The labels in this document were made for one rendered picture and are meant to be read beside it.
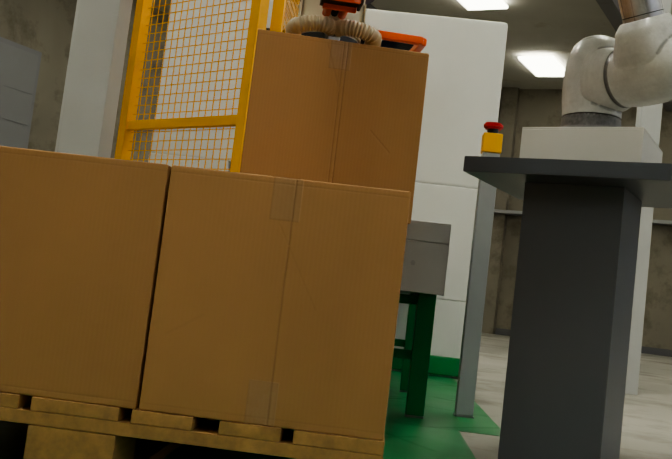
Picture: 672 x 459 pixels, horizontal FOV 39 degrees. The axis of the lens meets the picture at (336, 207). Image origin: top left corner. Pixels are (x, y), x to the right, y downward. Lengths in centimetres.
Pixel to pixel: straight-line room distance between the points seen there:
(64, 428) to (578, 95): 155
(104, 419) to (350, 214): 51
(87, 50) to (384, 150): 182
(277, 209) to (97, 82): 222
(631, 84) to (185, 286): 131
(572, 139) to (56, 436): 143
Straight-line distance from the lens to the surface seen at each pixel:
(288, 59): 217
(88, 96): 369
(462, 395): 335
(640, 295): 578
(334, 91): 217
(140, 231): 157
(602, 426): 240
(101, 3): 377
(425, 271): 276
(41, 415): 162
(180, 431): 156
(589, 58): 254
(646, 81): 241
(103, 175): 160
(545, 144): 244
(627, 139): 239
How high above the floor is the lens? 36
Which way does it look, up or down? 5 degrees up
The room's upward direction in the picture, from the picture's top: 7 degrees clockwise
